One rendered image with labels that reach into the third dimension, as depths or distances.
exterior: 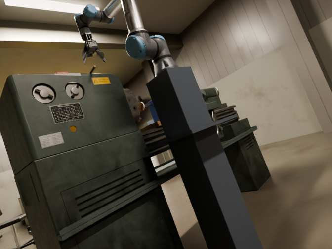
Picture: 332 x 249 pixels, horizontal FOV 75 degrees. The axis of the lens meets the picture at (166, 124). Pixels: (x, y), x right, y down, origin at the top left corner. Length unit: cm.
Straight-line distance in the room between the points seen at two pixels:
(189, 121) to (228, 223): 54
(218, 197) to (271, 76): 357
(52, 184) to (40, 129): 25
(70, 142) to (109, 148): 20
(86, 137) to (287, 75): 380
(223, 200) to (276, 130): 354
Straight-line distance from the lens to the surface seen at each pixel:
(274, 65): 449
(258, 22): 468
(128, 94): 154
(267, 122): 466
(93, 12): 164
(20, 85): 117
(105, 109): 126
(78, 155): 113
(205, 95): 240
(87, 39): 163
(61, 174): 109
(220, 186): 119
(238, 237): 128
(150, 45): 123
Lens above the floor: 74
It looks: 4 degrees up
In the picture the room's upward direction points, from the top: 21 degrees counter-clockwise
